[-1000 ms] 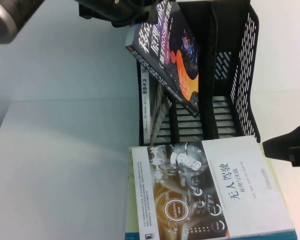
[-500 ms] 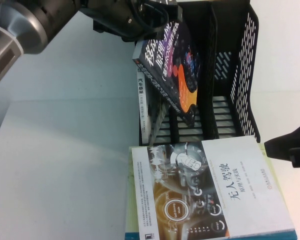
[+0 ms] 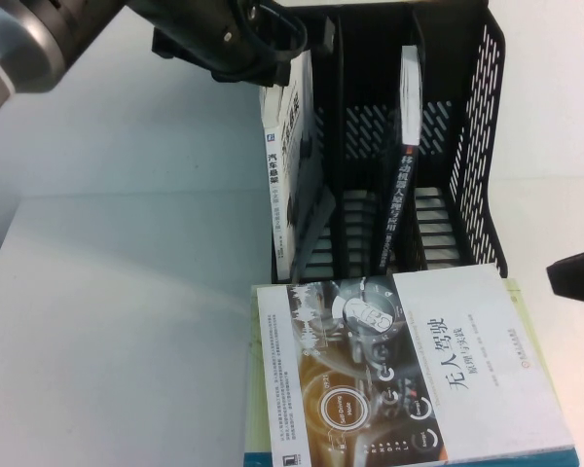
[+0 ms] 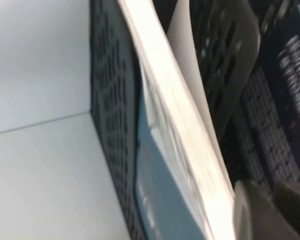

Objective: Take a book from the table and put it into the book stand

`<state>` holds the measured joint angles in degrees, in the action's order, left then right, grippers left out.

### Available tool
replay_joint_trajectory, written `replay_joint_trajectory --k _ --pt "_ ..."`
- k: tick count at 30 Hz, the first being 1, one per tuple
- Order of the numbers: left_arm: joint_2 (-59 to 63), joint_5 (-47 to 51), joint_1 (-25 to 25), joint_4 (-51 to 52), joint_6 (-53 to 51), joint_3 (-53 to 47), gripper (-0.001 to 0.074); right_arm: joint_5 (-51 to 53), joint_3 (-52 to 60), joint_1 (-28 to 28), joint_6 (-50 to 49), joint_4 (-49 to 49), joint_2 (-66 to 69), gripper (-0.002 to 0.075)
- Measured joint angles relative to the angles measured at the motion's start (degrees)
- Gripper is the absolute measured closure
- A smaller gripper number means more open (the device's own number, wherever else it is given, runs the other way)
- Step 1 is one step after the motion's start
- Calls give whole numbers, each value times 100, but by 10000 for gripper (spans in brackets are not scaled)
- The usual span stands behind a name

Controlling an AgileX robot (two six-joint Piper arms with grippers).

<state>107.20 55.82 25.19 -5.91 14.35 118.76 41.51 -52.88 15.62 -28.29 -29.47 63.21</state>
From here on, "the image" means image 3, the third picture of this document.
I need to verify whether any black plastic book stand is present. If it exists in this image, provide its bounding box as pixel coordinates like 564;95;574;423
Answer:
259;4;509;284

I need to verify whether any dark mobile robot book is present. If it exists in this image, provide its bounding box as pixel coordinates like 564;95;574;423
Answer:
372;46;425;271

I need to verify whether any pale green book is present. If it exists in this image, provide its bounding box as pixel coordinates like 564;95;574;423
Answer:
241;276;581;467

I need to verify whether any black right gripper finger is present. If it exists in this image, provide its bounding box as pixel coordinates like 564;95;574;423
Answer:
545;246;584;300

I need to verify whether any teal and white car book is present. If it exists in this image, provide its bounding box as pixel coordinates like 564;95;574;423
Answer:
258;47;337;284

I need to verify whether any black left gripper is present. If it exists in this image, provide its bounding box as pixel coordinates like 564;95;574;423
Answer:
126;0;337;88

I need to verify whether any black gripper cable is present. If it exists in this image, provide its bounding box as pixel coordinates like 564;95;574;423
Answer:
250;0;309;67

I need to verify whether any white self-driving book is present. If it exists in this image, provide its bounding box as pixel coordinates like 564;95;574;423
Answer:
255;265;576;462

